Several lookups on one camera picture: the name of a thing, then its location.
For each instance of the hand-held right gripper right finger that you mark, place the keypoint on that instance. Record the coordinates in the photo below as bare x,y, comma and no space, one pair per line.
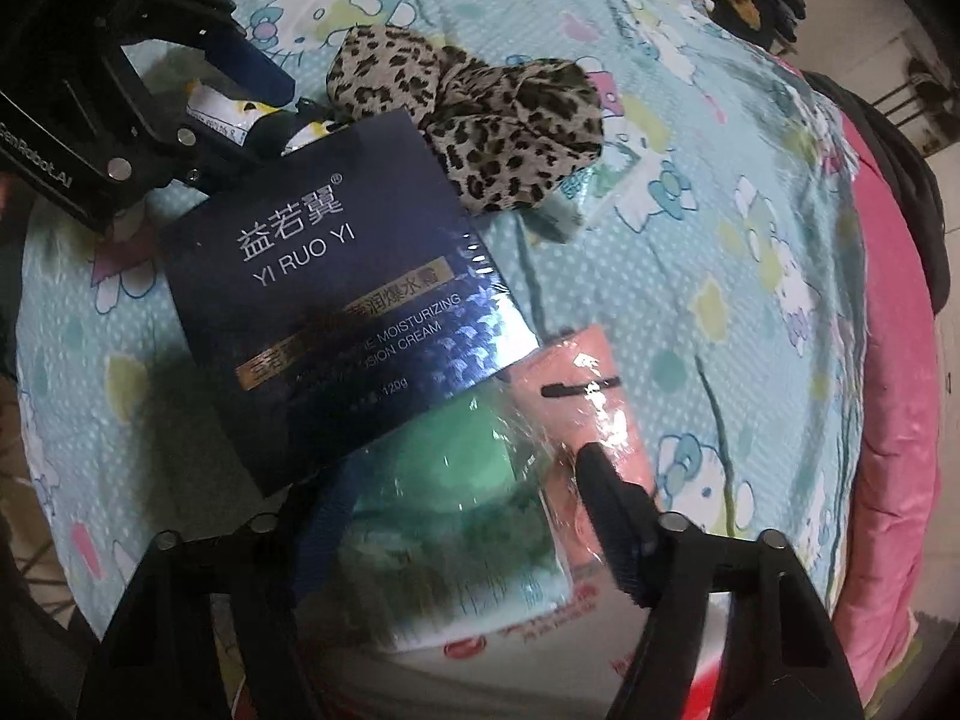
615,517

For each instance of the leopard print scrunchie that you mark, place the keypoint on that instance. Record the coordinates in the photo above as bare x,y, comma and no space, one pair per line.
465,105

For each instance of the green egg sponge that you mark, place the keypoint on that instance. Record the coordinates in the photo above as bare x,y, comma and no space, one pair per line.
442,465

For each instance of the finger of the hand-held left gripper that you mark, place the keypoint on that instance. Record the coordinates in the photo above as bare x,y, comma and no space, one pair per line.
247,64
202,154

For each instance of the green floral tissue packet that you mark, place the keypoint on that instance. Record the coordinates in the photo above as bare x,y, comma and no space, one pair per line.
607,191
465,600

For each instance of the red tissue box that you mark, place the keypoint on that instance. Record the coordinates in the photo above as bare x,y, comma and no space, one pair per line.
525,664

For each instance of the pink quilt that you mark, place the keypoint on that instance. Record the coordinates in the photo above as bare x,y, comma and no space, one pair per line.
900,465

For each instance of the pink plastic packet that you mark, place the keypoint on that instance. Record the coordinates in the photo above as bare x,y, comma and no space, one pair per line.
592,397

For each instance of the black jacket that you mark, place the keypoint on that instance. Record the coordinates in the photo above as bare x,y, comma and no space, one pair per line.
900,150

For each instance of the dark blue cream box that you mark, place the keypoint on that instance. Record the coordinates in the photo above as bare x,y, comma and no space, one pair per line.
315,270

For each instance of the cartoon cat printed blanket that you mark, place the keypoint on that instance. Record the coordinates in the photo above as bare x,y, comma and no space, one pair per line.
675,315

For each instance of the white printed packet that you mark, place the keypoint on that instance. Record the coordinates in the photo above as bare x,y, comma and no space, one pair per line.
206,101

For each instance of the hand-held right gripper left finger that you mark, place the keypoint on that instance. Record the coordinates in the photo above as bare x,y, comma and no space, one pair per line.
270,562

